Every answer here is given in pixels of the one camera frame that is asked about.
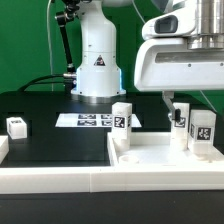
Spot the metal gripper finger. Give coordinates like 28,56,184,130
162,91,181,122

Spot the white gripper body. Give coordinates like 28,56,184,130
134,9,224,91

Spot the white square table top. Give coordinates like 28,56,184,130
107,132,224,166

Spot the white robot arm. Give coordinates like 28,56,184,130
72,0,224,121

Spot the white marker base plate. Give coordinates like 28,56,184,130
55,113,141,128

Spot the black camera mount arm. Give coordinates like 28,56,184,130
55,0,80,93

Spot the thin white cable left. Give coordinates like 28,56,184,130
46,0,56,92

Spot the black cable bundle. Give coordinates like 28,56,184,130
17,73,77,93

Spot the white U-shaped obstacle wall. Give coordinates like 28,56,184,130
0,133,224,195

